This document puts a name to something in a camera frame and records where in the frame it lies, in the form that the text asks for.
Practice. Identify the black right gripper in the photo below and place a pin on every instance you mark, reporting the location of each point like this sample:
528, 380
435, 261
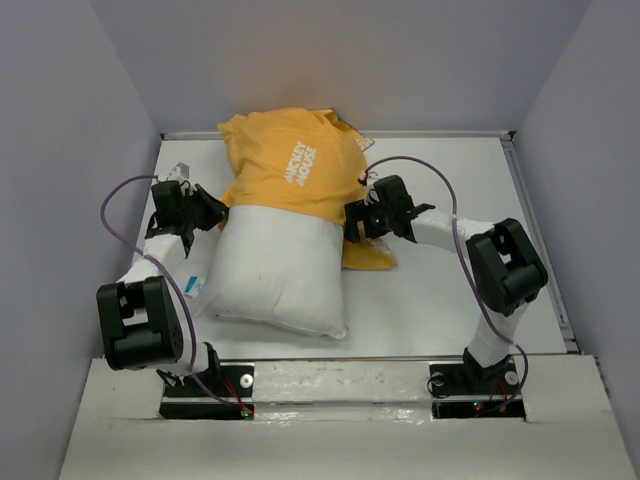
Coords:
357, 211

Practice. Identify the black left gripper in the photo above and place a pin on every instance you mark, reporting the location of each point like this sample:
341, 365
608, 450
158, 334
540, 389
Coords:
215, 210

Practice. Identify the yellow printed pillowcase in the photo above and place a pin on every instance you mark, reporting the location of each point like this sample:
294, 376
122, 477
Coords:
294, 170

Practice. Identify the white pillow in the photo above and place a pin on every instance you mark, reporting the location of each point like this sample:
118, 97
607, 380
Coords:
280, 268

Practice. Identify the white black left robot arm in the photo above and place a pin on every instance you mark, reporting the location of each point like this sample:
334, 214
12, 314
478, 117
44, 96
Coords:
145, 320

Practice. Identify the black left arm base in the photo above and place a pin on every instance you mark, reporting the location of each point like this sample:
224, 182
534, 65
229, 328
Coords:
222, 392

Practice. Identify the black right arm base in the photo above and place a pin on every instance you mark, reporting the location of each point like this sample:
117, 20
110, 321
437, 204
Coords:
465, 390

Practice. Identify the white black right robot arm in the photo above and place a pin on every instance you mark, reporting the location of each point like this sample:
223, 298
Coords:
504, 270

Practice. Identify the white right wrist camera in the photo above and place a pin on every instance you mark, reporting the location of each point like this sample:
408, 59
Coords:
367, 192

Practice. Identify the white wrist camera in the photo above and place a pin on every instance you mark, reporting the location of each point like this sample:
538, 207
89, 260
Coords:
367, 192
179, 172

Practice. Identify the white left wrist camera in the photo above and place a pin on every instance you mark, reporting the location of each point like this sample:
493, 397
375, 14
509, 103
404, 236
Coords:
179, 172

